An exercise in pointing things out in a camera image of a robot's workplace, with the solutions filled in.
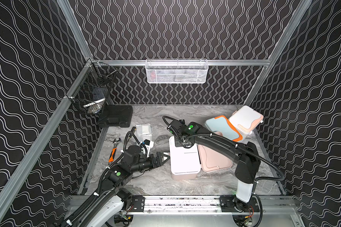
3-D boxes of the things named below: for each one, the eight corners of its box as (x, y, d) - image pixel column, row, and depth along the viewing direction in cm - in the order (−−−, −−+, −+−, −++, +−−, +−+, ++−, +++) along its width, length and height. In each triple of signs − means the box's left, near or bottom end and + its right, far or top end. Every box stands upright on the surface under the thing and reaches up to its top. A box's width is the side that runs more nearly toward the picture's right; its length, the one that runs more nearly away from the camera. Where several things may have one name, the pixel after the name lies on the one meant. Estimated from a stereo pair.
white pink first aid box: (237, 147, 98) (247, 134, 86) (219, 131, 106) (225, 118, 94) (255, 130, 107) (266, 117, 95) (236, 117, 115) (244, 103, 103)
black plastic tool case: (100, 128, 108) (96, 123, 103) (107, 109, 121) (104, 103, 116) (131, 129, 109) (128, 123, 103) (135, 110, 121) (133, 103, 116)
